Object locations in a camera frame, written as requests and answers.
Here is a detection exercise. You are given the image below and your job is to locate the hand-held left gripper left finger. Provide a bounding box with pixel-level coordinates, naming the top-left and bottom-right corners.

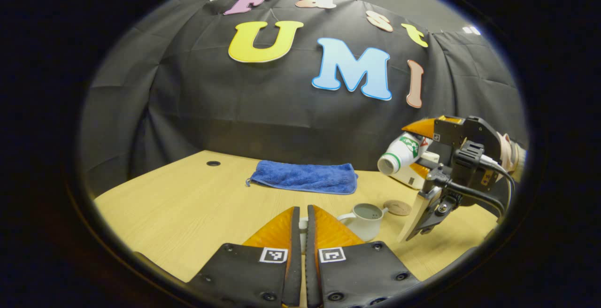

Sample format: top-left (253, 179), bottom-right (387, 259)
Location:
top-left (188, 206), bottom-right (302, 308)

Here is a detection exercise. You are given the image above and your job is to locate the white ceramic teacup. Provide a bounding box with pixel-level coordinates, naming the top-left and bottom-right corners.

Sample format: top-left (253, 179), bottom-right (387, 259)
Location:
top-left (337, 203), bottom-right (389, 242)

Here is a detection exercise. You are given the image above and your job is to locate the black cable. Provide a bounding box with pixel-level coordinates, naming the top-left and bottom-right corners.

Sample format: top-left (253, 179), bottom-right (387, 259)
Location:
top-left (434, 177), bottom-right (508, 217)
top-left (479, 157), bottom-right (516, 215)

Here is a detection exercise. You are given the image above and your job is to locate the round brown coaster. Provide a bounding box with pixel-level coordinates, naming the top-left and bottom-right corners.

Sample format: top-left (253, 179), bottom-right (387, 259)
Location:
top-left (383, 200), bottom-right (412, 216)

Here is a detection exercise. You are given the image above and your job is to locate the blue towel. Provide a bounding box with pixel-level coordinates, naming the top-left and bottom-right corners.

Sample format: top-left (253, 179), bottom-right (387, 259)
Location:
top-left (246, 160), bottom-right (358, 195)

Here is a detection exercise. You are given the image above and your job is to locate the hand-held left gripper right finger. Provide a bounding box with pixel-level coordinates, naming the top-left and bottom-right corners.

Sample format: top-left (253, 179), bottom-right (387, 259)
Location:
top-left (305, 205), bottom-right (421, 308)

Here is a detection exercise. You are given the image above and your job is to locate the black backdrop cloth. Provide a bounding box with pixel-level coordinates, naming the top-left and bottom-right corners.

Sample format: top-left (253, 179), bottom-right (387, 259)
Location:
top-left (80, 0), bottom-right (529, 198)

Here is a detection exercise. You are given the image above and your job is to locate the white water bottle green label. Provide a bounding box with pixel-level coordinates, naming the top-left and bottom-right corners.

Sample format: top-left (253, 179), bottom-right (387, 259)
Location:
top-left (378, 132), bottom-right (439, 190)

